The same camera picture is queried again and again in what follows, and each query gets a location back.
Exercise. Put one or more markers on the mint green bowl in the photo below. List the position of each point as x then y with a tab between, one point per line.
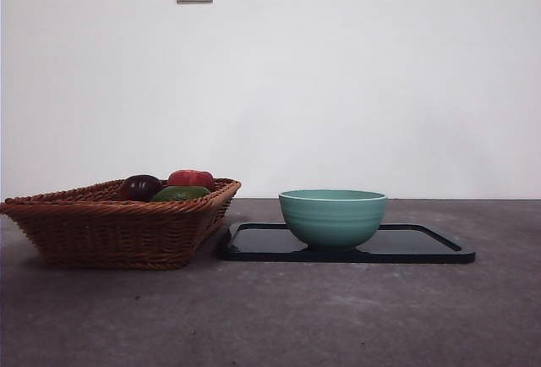
334	223

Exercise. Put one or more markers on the dark teal rectangular tray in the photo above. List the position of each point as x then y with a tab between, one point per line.
262	244

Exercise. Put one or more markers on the red apple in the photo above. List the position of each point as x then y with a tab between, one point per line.
190	179

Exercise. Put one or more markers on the green avocado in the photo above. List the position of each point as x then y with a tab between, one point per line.
179	193

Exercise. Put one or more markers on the dark purple plum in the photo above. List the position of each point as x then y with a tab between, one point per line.
139	187

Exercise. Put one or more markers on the brown wicker basket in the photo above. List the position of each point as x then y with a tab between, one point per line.
110	236

